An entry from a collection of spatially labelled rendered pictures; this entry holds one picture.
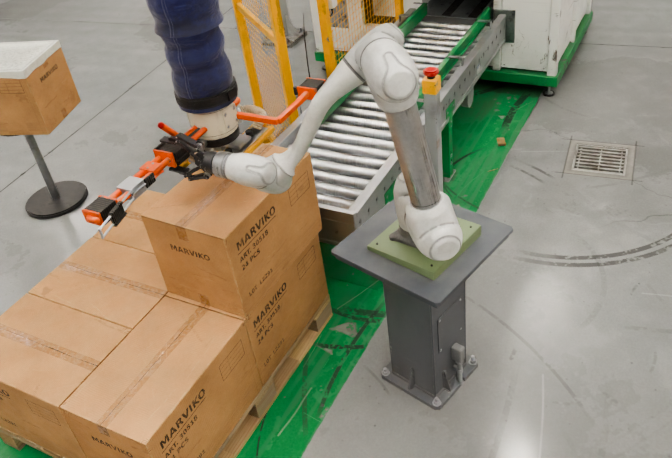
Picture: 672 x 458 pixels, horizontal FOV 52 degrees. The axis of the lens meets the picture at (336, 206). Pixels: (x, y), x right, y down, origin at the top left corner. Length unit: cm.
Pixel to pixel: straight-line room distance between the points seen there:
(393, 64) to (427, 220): 56
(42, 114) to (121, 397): 208
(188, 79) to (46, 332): 120
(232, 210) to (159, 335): 57
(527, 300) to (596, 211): 82
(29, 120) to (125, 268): 143
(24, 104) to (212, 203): 185
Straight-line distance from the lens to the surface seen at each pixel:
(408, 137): 210
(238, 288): 264
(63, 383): 279
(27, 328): 309
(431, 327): 274
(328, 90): 218
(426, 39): 475
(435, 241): 226
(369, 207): 319
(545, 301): 349
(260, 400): 304
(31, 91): 420
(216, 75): 247
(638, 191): 426
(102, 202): 228
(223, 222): 257
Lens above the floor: 243
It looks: 36 degrees down
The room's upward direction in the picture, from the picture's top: 8 degrees counter-clockwise
